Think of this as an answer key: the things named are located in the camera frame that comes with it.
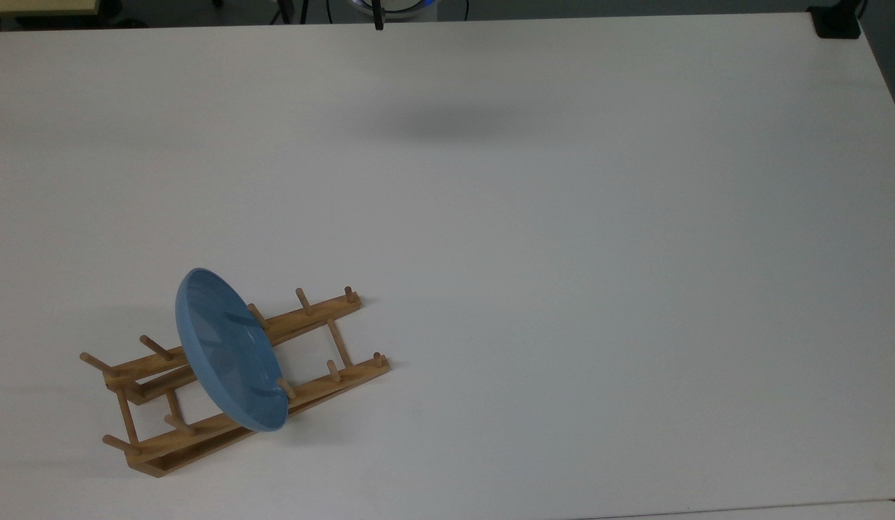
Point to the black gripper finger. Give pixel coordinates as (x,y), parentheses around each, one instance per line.
(378,16)

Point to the blue round plate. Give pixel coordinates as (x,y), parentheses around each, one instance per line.
(227,347)

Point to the wooden plate rack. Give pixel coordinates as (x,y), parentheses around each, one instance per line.
(201,442)

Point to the black tripod legs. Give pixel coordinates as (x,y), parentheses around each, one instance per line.
(282,10)

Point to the yellow wooden table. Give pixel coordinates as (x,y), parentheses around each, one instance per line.
(35,6)

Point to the black pole with table clamp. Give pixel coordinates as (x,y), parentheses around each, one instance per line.
(836,23)

